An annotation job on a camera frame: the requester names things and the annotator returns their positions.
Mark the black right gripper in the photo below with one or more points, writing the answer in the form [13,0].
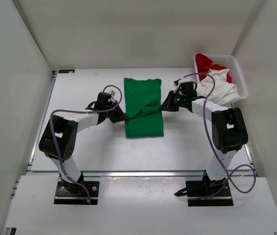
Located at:
[169,105]

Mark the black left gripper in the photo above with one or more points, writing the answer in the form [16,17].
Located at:
[120,116]

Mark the green t-shirt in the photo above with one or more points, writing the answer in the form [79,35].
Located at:
[142,102]

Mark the white t-shirt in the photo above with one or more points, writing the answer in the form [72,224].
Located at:
[224,92]

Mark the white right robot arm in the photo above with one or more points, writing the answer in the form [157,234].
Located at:
[228,130]

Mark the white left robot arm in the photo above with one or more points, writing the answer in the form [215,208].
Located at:
[59,137]

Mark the red t-shirt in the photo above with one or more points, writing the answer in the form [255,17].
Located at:
[204,63]

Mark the white plastic laundry basket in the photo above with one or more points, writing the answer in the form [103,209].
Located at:
[231,63]

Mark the dark table label sticker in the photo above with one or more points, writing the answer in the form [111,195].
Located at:
[66,71]

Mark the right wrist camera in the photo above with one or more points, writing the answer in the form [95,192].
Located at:
[177,85]

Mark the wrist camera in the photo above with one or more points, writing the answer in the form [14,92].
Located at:
[177,85]
[109,96]

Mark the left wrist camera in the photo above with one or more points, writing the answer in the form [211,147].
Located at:
[109,96]

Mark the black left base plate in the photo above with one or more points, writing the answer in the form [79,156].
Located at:
[65,194]

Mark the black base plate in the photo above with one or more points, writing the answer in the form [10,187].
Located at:
[200,195]
[65,194]

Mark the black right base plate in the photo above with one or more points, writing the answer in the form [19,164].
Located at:
[200,195]

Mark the aluminium rail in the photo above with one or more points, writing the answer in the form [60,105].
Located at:
[150,173]

